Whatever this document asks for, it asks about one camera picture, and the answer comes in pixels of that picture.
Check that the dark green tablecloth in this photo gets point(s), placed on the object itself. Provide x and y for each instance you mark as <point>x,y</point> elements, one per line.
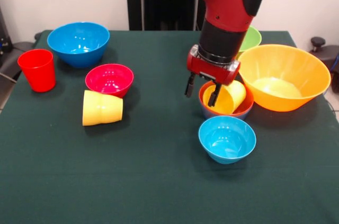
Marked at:
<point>132,176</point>

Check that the small light blue bowl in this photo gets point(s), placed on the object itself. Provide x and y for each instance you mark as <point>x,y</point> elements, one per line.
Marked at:
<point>227,139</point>

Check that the small orange-red bowl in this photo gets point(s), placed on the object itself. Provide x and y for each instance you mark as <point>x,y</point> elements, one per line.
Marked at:
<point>249,102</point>

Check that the large blue bowl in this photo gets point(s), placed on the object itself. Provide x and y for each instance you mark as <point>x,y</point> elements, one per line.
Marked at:
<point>76,49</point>

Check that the red cup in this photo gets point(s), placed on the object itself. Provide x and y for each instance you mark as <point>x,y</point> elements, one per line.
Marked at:
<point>37,75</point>

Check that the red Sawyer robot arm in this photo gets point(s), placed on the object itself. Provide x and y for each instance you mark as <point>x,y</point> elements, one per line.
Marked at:
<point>225,1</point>

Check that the small magenta bowl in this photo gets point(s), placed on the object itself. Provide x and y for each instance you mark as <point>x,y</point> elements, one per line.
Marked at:
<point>108,81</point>

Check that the orange-yellow cup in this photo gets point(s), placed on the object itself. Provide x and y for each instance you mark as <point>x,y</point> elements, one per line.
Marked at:
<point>114,110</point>

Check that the large green bowl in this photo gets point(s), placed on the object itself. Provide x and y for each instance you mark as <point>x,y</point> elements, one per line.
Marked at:
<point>251,38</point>

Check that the large orange-yellow bowl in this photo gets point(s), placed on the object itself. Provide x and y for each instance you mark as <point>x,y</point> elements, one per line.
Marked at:
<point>283,62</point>

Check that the yellow cup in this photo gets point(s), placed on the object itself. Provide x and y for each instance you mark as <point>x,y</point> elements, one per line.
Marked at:
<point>91,108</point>
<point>230,99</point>

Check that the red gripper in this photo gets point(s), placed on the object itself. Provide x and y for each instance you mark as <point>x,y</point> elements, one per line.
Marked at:
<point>212,71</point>

